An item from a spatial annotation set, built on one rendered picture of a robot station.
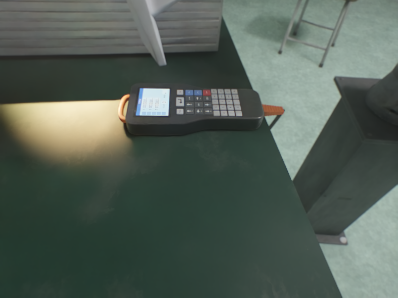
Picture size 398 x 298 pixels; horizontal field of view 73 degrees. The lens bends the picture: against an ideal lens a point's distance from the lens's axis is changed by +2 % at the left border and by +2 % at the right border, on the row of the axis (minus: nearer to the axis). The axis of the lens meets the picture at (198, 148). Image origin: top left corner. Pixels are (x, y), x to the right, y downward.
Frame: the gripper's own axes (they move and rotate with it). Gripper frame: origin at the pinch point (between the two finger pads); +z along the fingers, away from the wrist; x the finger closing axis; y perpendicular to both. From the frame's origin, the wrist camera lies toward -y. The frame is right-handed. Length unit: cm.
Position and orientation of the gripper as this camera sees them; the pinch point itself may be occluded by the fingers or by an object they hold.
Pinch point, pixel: (164, 25)
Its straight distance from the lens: 31.9
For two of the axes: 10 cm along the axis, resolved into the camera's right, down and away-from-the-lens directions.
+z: 2.1, 6.2, 7.5
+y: 9.8, -1.7, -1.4
